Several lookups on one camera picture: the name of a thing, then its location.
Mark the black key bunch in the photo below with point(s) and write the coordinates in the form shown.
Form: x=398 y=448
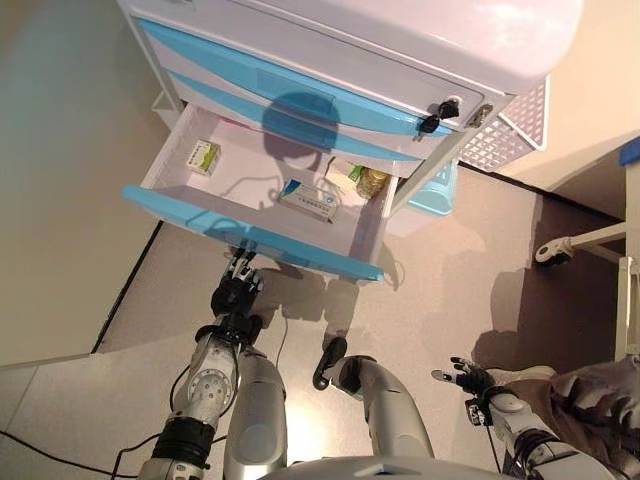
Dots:
x=432 y=120

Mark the blue and white medicine box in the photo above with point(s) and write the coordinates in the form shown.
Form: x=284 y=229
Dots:
x=309 y=202

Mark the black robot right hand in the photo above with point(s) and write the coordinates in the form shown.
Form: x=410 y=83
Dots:
x=475 y=380

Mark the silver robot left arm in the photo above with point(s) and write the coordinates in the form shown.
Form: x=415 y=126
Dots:
x=210 y=385

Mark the silver robot right leg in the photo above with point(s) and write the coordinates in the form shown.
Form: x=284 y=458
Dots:
x=390 y=400

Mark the green and white medicine box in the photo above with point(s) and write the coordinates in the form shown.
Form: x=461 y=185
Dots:
x=202 y=159

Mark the silver cart latch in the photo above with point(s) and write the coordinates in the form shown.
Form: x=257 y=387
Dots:
x=479 y=115

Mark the person in grey-brown clothes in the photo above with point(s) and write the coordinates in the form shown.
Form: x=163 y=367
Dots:
x=590 y=415

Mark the grey robot torso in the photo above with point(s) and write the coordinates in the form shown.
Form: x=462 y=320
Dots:
x=380 y=467

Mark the yellow pill bottle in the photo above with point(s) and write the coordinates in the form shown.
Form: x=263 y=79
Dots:
x=372 y=182

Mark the silver robot leg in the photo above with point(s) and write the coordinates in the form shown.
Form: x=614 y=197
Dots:
x=390 y=400
x=257 y=410

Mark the blue-fronted cart drawer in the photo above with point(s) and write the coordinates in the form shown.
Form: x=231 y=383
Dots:
x=240 y=200

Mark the blue bed corner bumper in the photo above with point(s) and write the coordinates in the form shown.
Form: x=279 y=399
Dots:
x=631 y=150

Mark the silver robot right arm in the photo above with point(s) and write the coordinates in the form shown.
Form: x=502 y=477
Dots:
x=510 y=405

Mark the white hospital bed frame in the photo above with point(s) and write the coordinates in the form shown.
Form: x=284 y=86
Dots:
x=630 y=300

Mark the light blue lidded waste bin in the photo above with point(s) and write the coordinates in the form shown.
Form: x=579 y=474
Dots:
x=432 y=200

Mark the white medicine box green edge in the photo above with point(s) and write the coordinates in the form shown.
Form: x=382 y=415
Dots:
x=345 y=171

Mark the white lattice side basket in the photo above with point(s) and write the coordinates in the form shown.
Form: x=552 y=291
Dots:
x=505 y=130

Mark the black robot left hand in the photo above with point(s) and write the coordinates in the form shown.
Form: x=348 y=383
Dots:
x=232 y=297

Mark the white and blue medical cart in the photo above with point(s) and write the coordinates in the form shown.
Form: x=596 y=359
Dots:
x=350 y=30

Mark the silver robot left leg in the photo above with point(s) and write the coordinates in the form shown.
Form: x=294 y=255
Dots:
x=257 y=410

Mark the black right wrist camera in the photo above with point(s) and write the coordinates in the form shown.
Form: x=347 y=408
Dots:
x=476 y=412

